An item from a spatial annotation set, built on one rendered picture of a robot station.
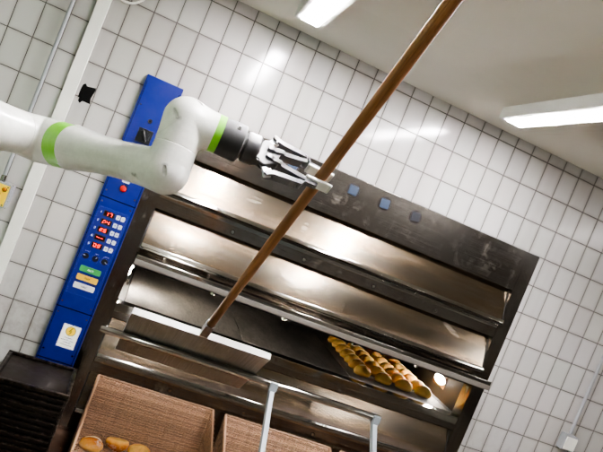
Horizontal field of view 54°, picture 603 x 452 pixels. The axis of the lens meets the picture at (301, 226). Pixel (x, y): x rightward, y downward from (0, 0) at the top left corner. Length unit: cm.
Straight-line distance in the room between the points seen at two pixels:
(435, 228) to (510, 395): 99
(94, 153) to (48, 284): 134
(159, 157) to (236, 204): 134
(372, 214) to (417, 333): 64
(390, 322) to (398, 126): 95
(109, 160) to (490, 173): 206
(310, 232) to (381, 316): 55
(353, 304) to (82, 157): 170
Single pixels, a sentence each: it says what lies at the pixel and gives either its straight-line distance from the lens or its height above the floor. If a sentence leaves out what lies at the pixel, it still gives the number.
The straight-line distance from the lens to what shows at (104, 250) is 266.
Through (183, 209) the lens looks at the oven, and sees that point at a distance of 265.
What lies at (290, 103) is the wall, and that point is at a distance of 270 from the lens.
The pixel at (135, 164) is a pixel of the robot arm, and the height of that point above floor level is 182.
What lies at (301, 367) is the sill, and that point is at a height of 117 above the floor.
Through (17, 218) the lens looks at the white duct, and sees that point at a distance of 271.
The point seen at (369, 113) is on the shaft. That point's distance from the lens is 128.
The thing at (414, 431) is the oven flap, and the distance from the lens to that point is 321.
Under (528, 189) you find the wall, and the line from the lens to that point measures 316.
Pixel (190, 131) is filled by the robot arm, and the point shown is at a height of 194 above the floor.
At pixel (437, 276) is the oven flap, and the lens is 299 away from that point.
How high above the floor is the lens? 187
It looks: 2 degrees down
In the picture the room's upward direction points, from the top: 22 degrees clockwise
